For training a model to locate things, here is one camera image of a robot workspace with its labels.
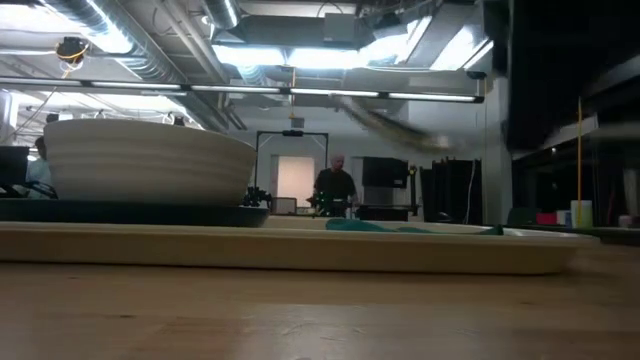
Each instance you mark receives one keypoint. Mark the dark round plate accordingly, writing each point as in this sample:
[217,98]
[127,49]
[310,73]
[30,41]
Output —
[150,216]

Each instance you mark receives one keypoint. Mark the silver spiral ceiling duct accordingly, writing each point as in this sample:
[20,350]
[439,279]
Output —
[145,55]

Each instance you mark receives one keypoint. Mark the large white bowl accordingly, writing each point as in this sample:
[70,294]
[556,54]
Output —
[150,160]

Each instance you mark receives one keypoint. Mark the rectangular ceiling duct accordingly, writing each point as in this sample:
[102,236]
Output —
[280,30]

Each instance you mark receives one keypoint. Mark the flexible ceiling duct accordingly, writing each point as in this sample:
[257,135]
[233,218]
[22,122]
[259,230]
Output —
[400,131]

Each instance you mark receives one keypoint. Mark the white board panel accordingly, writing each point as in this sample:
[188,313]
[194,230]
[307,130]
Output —
[295,180]

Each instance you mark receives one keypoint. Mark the white cylindrical container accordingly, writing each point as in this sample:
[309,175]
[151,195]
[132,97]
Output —
[586,215]

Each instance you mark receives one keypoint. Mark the black cabinet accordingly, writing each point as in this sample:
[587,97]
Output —
[385,172]

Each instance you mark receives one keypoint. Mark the black curtain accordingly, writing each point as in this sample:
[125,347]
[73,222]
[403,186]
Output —
[450,190]

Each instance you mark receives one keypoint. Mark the green cloth napkin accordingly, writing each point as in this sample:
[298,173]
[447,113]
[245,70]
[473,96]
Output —
[350,225]

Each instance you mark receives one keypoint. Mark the black background robot arm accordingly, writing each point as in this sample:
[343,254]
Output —
[327,204]
[256,197]

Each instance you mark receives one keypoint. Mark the short silver ceiling duct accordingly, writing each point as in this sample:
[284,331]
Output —
[220,12]

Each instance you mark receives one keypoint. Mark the red box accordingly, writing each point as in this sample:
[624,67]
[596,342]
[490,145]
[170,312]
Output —
[546,219]

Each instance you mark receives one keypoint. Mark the dark computer monitor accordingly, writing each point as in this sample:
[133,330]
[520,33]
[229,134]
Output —
[14,165]

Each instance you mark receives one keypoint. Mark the black background gantry frame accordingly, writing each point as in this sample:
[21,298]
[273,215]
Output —
[292,133]

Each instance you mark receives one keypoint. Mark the person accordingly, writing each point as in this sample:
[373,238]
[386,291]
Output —
[39,172]
[335,187]

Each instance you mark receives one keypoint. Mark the grey ceiling unit box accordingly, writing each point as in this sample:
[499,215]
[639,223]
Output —
[340,27]

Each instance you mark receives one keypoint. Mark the overhead light bar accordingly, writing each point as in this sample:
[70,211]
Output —
[135,85]

